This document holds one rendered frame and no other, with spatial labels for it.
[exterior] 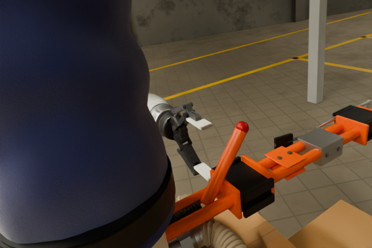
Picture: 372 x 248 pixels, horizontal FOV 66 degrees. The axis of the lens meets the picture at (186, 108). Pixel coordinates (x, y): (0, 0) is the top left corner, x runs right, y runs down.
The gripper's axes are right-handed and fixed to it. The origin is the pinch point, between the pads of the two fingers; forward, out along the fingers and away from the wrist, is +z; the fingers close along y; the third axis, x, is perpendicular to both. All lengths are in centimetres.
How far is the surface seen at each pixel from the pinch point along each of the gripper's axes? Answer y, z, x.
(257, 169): -2.2, 14.4, -1.9
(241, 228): 12.8, 11.8, 1.1
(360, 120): -2.5, 15.8, -30.5
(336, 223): 53, -1, -50
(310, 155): -0.9, 16.4, -13.9
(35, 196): -19.8, 23.8, 31.1
